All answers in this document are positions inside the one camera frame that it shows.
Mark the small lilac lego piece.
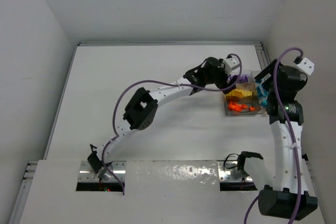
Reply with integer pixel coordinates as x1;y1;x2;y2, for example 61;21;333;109
239;74;248;83

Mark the yellow lego plate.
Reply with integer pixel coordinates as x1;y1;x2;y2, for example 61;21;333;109
226;89;253;98

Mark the large orange curved lego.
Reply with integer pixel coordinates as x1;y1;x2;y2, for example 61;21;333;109
228;102;247;112

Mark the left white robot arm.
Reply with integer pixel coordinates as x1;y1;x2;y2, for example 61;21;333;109
87;54;242;180

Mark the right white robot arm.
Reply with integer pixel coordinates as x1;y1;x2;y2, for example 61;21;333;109
237;58;318;221

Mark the tall clear side container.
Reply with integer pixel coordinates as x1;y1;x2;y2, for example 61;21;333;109
251;71;268;115

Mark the amber tinted plastic container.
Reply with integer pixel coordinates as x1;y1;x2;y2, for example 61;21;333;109
223;82;258;103

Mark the grey clear plastic container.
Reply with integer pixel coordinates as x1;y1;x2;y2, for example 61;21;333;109
224;96;261;116

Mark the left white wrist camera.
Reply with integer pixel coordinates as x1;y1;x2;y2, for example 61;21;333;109
223;56;239;74

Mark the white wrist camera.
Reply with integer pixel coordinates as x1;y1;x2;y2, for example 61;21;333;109
295;57;314;76
223;56;239;74

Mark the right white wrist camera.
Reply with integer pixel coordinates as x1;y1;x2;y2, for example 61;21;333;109
295;57;314;76

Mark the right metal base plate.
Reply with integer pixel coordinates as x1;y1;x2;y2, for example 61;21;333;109
217;160;253;183

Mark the metal base plate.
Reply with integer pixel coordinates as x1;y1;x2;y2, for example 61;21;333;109
217;160;253;183
78;161;126;183

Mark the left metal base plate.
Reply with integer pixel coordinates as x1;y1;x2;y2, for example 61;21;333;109
78;161;126;183

